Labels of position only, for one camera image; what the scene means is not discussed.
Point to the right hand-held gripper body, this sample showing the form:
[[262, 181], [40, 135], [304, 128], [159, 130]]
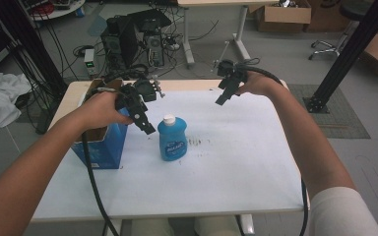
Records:
[[231, 70]]

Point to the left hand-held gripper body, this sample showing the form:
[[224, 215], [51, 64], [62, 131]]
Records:
[[134, 96]]

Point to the blue bottle with white cap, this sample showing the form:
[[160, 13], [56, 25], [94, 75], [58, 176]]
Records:
[[172, 141]]

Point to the person's right hand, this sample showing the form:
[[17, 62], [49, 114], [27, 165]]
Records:
[[259, 84]]

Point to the person's left hand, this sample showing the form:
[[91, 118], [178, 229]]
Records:
[[100, 109]]

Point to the blue cardboard box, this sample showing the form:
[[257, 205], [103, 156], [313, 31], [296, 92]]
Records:
[[106, 147]]

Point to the white desk with metal legs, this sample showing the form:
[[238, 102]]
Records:
[[216, 29]]

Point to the grey power supply unit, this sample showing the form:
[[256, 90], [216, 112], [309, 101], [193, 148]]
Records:
[[89, 62]]

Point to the black computer tower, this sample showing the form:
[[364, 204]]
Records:
[[123, 39]]

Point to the white table mat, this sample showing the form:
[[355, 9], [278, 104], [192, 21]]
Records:
[[216, 164]]

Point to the open brown cardboard box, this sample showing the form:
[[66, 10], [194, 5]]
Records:
[[283, 16]]

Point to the grey floor mat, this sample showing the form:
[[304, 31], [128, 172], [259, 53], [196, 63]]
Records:
[[338, 121]]

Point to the round white table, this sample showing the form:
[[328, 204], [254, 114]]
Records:
[[57, 10]]

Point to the black metal stand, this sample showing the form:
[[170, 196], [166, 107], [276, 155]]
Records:
[[347, 59]]

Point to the black office chair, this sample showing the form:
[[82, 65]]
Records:
[[341, 29]]

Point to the white crumpled cloth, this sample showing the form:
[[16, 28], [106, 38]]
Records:
[[0, 98]]

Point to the white shirt sleeve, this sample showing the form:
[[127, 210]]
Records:
[[344, 213]]

